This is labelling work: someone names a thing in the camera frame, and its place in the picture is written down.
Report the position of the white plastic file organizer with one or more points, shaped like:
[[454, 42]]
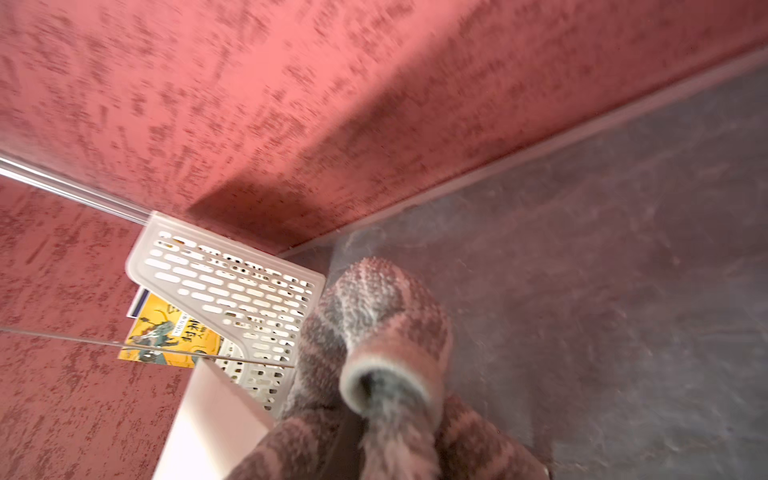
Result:
[[255, 301]]

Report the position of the white two-tier bookshelf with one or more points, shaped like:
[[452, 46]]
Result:
[[216, 426]]

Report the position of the yellow illustrated children's book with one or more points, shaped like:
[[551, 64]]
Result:
[[162, 334]]

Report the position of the left aluminium corner post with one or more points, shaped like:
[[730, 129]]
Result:
[[22, 171]]

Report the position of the grey patterned cloth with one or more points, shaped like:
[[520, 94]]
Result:
[[369, 399]]

